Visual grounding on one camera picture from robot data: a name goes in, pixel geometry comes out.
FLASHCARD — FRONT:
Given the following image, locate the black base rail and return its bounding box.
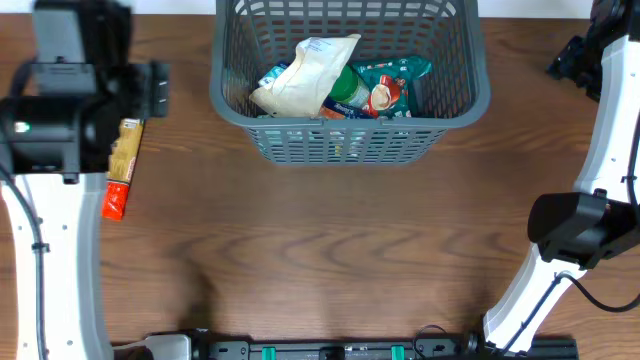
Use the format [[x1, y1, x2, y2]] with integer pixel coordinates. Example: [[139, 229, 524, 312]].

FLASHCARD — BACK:
[[191, 335, 579, 360]]

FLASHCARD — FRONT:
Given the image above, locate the red orange spaghetti packet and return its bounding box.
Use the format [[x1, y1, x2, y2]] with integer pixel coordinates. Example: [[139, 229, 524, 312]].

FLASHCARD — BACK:
[[102, 118, 144, 221]]

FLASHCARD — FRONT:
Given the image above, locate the grey plastic basket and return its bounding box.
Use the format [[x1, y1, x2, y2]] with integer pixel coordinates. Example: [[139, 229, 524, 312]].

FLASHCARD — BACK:
[[210, 0, 490, 166]]

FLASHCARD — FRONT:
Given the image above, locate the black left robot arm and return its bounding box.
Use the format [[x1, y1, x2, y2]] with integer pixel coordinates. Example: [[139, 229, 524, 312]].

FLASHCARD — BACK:
[[1, 1, 195, 360]]

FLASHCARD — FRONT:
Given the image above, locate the green Nescafe coffee bag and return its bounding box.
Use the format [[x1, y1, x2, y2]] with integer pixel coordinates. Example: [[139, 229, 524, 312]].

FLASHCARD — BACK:
[[351, 55, 432, 118]]

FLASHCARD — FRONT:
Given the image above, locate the teal snack packet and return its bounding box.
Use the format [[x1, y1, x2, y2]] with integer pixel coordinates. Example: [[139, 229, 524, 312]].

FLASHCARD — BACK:
[[258, 62, 289, 87]]

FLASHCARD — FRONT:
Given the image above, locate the tissue pocket pack bundle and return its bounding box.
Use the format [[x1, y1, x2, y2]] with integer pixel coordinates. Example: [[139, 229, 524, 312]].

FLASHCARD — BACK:
[[318, 97, 373, 120]]

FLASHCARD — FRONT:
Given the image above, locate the beige pouch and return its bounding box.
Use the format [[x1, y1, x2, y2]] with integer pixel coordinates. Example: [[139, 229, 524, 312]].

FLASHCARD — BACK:
[[249, 34, 361, 118]]

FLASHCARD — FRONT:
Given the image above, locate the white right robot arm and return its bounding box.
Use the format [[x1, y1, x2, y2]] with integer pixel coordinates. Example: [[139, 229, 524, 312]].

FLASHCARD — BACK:
[[474, 0, 639, 358]]

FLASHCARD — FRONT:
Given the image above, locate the green lid spice jar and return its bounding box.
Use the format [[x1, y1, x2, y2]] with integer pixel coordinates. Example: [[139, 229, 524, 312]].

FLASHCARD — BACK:
[[329, 66, 370, 109]]

